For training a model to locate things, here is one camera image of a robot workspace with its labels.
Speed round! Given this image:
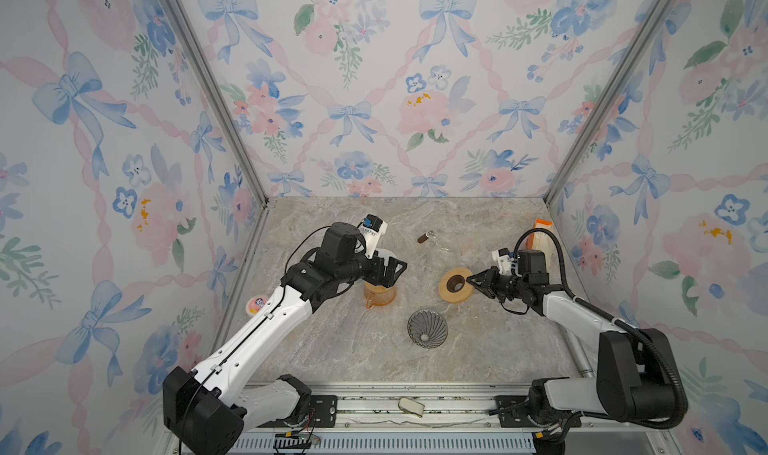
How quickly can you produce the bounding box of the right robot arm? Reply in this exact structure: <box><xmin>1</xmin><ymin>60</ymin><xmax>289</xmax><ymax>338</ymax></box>
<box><xmin>467</xmin><ymin>250</ymin><xmax>688</xmax><ymax>430</ymax></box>

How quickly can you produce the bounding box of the white small block on rail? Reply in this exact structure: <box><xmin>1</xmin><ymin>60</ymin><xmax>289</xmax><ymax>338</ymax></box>
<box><xmin>398</xmin><ymin>397</ymin><xmax>425</xmax><ymax>418</ymax></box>

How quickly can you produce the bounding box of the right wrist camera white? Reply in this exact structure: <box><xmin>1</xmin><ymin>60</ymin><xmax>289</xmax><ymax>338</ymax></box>
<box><xmin>491</xmin><ymin>248</ymin><xmax>517</xmax><ymax>276</ymax></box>

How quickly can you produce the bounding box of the silver microphone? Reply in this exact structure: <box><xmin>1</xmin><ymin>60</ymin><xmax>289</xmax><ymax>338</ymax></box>
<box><xmin>562</xmin><ymin>329</ymin><xmax>595</xmax><ymax>378</ymax></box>

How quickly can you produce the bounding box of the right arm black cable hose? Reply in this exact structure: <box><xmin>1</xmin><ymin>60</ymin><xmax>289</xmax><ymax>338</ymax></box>
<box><xmin>512</xmin><ymin>227</ymin><xmax>689</xmax><ymax>430</ymax></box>

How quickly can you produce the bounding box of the grey ribbed glass dripper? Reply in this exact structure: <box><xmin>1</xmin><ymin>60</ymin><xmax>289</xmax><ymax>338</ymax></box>
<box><xmin>407</xmin><ymin>309</ymin><xmax>448</xmax><ymax>349</ymax></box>

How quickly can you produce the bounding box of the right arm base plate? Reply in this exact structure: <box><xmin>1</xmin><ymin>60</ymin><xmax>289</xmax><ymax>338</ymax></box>
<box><xmin>488</xmin><ymin>395</ymin><xmax>573</xmax><ymax>429</ymax></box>

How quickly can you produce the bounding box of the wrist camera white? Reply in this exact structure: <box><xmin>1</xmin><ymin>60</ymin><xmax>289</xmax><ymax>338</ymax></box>
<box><xmin>358</xmin><ymin>214</ymin><xmax>388</xmax><ymax>259</ymax></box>
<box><xmin>491</xmin><ymin>248</ymin><xmax>517</xmax><ymax>276</ymax></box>

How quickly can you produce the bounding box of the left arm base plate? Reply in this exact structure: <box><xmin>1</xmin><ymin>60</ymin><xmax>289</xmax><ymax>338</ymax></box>
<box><xmin>260</xmin><ymin>395</ymin><xmax>339</xmax><ymax>430</ymax></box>

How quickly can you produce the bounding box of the wooden ring lid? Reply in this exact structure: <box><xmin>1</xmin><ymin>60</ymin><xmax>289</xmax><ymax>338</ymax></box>
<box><xmin>438</xmin><ymin>267</ymin><xmax>474</xmax><ymax>304</ymax></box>

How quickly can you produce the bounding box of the orange glass carafe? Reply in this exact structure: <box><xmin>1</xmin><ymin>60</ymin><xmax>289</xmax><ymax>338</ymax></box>
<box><xmin>363</xmin><ymin>282</ymin><xmax>397</xmax><ymax>309</ymax></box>

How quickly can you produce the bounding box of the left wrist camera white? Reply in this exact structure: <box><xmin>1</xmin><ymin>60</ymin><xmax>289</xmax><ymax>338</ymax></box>
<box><xmin>358</xmin><ymin>214</ymin><xmax>388</xmax><ymax>259</ymax></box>

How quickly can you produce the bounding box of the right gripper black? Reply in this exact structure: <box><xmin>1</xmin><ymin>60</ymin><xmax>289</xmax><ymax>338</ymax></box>
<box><xmin>466</xmin><ymin>267</ymin><xmax>527</xmax><ymax>302</ymax></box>

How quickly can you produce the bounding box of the orange coffee filter pack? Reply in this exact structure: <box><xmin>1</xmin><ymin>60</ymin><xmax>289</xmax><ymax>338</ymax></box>
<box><xmin>528</xmin><ymin>218</ymin><xmax>556</xmax><ymax>261</ymax></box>

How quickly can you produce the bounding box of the white paper coffee filter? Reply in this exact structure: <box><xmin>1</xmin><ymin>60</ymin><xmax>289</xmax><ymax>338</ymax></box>
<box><xmin>363</xmin><ymin>249</ymin><xmax>398</xmax><ymax>288</ymax></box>

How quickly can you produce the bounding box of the clear glass carafe wooden handle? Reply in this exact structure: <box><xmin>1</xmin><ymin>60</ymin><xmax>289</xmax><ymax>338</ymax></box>
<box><xmin>417</xmin><ymin>230</ymin><xmax>454</xmax><ymax>253</ymax></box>

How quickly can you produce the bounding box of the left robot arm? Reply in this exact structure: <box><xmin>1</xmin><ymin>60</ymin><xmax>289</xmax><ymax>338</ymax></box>
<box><xmin>162</xmin><ymin>215</ymin><xmax>407</xmax><ymax>454</ymax></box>

